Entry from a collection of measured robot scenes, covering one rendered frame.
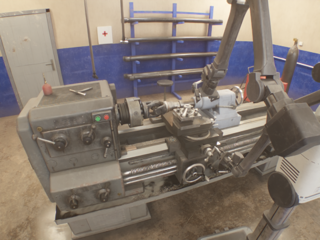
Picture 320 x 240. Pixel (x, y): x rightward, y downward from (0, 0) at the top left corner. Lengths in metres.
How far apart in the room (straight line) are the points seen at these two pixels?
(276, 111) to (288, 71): 3.69
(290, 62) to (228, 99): 2.54
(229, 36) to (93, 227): 1.90
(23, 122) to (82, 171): 0.52
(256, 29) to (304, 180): 0.55
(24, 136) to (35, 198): 1.39
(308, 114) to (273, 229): 0.68
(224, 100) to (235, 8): 1.17
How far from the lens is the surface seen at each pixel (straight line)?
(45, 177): 1.57
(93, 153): 1.40
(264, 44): 0.69
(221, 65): 0.93
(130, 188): 1.74
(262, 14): 0.72
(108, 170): 1.43
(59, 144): 1.27
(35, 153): 1.44
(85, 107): 1.24
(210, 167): 1.67
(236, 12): 0.83
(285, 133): 0.58
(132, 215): 2.00
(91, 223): 1.97
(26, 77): 4.69
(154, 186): 1.83
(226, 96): 1.86
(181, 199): 2.25
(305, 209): 2.69
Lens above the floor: 1.79
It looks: 29 degrees down
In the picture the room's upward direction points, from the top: straight up
